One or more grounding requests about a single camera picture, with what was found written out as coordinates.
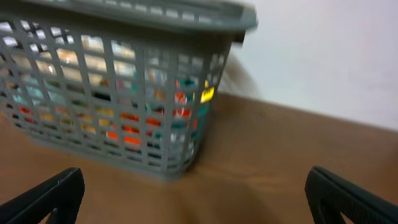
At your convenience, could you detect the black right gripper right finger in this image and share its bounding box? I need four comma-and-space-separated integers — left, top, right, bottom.
305, 166, 397, 224

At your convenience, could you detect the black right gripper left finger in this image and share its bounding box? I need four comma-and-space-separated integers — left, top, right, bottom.
1, 167, 85, 224

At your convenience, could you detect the red spaghetti pasta packet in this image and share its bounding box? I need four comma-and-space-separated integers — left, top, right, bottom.
12, 105, 162, 147

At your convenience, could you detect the small white mint packet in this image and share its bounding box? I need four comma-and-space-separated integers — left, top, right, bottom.
9, 75, 66, 105

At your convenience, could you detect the green coffee sachet bag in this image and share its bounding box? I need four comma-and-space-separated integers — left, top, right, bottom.
149, 79, 217, 156

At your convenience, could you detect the grey plastic slotted basket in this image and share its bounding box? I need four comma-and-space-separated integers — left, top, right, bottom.
1, 1, 258, 180

